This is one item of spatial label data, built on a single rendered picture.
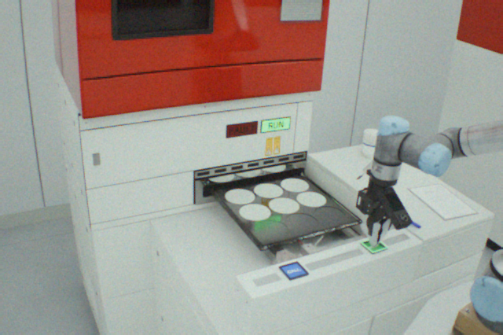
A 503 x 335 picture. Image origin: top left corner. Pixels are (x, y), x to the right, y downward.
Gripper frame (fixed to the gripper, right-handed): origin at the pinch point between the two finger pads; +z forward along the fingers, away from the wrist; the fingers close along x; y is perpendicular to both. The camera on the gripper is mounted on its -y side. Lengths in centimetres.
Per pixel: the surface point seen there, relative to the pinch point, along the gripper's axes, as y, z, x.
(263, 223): 31.3, 7.5, 17.5
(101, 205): 58, 7, 62
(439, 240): -3.9, 3.0, -22.7
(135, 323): 58, 61, 55
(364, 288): -4.1, 10.7, 5.0
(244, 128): 58, -13, 12
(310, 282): -4.1, 2.1, 23.8
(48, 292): 133, 98, 85
